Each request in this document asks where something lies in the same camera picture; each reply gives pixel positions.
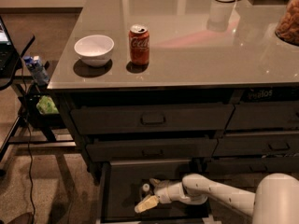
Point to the green snack bag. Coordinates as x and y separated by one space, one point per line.
46 106

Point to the open bottom left drawer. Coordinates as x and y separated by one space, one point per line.
121 190

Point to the middle right drawer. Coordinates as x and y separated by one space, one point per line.
257 144

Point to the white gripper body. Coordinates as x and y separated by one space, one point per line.
163 191

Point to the brown shoe tip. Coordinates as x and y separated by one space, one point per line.
26 218

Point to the black laptop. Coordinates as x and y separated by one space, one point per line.
8 54

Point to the black side desk frame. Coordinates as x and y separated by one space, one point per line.
28 93

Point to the top left drawer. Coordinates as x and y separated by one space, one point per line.
151 118

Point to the top right drawer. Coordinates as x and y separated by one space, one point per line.
265 115

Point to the middle left drawer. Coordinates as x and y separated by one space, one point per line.
127 150

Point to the clear plastic water bottle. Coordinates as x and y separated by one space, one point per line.
145 188

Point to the orange soda can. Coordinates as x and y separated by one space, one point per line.
139 44

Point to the white ceramic bowl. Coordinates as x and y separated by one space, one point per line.
95 50

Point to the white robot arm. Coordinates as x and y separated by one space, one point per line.
275 201

